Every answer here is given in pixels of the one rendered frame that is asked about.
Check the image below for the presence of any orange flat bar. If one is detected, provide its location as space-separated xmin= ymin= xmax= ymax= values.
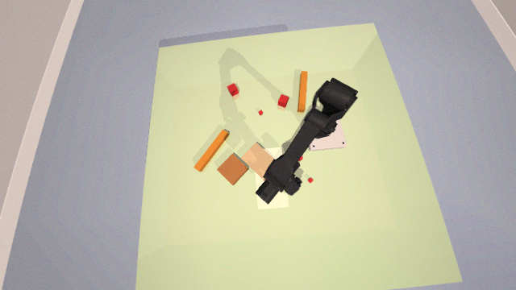
xmin=193 ymin=130 xmax=229 ymax=172
xmin=298 ymin=71 xmax=307 ymax=113

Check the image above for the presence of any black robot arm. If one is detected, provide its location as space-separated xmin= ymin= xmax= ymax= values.
xmin=255 ymin=77 xmax=358 ymax=205

